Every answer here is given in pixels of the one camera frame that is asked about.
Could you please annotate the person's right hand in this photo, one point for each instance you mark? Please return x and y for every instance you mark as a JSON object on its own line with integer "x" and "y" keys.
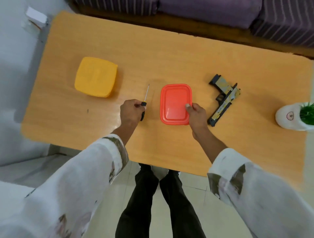
{"x": 197, "y": 117}

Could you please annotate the person's left hand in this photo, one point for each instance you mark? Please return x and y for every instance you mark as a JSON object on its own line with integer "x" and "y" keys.
{"x": 130, "y": 114}

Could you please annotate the person's left fingers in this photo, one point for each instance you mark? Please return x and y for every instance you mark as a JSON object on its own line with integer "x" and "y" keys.
{"x": 139, "y": 104}

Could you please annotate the person's right thumb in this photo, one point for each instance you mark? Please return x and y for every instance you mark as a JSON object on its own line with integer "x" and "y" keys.
{"x": 188, "y": 107}

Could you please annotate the red plastic container lid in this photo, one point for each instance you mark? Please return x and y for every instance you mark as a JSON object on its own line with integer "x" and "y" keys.
{"x": 174, "y": 104}

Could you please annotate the person's left forearm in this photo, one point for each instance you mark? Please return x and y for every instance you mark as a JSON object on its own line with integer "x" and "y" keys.
{"x": 93, "y": 181}

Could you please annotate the person's right forearm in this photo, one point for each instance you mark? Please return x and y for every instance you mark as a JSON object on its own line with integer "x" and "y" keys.
{"x": 245, "y": 186}

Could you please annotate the wooden table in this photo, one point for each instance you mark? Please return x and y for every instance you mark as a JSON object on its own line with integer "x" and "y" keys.
{"x": 171, "y": 103}

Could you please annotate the patterned toy pistol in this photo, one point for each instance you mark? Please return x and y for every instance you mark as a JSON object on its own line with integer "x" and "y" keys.
{"x": 224, "y": 100}

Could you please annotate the yellow plastic container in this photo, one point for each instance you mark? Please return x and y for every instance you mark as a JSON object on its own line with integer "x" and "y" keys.
{"x": 96, "y": 76}

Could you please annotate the purple striped sofa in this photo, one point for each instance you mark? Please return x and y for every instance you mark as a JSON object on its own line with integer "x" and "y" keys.
{"x": 220, "y": 14}

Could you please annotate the white plant pot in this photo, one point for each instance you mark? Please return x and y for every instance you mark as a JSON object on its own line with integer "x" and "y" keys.
{"x": 289, "y": 116}

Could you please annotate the person's black trousers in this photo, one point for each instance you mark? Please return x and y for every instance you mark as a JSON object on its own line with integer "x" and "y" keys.
{"x": 159, "y": 206}

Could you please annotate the green plant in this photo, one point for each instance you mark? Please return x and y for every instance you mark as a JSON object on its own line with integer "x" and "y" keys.
{"x": 307, "y": 113}

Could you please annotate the white wall socket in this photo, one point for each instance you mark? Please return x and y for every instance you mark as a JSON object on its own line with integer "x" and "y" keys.
{"x": 35, "y": 18}

